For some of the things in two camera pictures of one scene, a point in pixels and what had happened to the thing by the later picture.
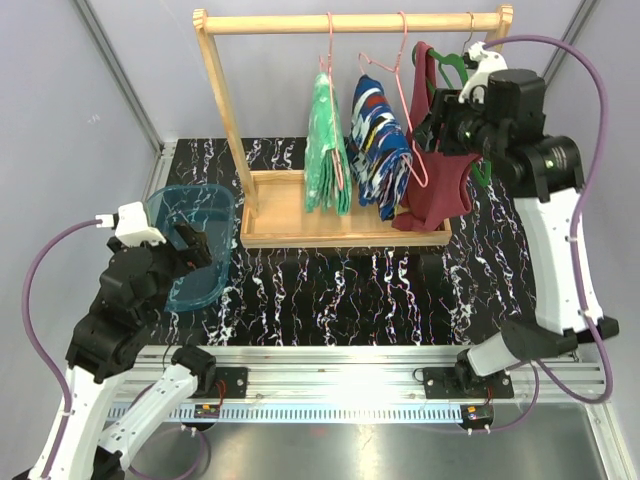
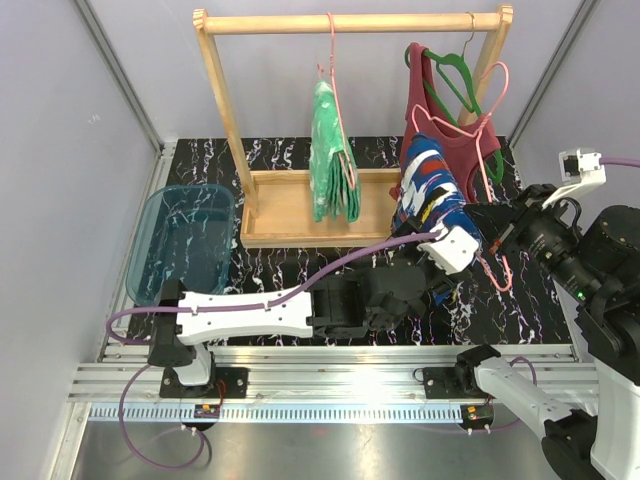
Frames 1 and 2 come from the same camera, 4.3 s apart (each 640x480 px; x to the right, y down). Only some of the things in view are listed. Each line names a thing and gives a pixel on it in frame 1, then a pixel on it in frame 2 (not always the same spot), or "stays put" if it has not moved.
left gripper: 195,255 → 440,278
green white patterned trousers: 326,166 stays put
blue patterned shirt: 378,156 → 431,200
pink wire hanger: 336,155 → 331,72
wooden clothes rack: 274,207 stays put
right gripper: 446,110 → 503,225
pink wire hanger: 397,69 → 477,135
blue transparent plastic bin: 210,210 stays put
